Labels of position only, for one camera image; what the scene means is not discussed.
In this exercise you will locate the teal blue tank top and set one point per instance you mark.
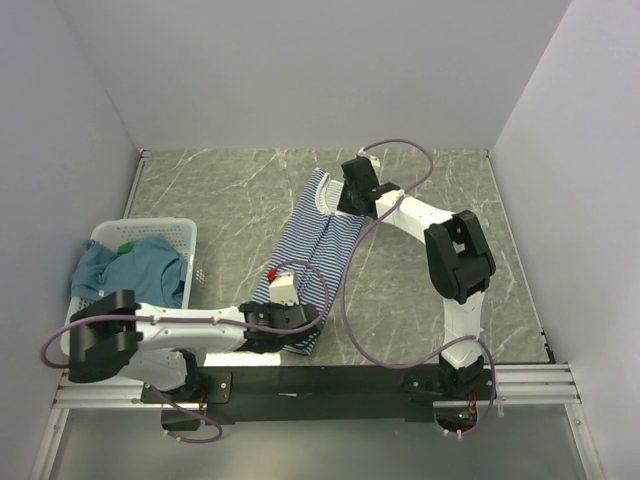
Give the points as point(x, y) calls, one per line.
point(152, 269)

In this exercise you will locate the blue white striped tank top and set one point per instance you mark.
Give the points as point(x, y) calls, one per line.
point(323, 239)

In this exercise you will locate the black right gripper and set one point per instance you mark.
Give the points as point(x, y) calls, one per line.
point(343, 205)

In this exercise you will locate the green tank top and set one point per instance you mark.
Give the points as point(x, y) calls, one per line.
point(126, 248)

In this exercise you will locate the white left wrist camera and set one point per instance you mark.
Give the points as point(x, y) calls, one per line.
point(282, 286)

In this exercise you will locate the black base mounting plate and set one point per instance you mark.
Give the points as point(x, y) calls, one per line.
point(240, 394)

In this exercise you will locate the white plastic laundry basket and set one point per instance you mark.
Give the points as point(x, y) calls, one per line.
point(181, 233)

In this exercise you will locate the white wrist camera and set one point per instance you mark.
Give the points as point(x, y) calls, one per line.
point(375, 162)
point(282, 286)

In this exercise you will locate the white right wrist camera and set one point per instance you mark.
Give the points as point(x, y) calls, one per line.
point(375, 162)

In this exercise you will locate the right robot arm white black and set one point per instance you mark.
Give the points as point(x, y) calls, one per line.
point(459, 260)

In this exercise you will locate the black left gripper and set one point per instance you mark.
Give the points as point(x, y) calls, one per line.
point(273, 307)

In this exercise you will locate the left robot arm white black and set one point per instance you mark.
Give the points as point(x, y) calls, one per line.
point(117, 336)

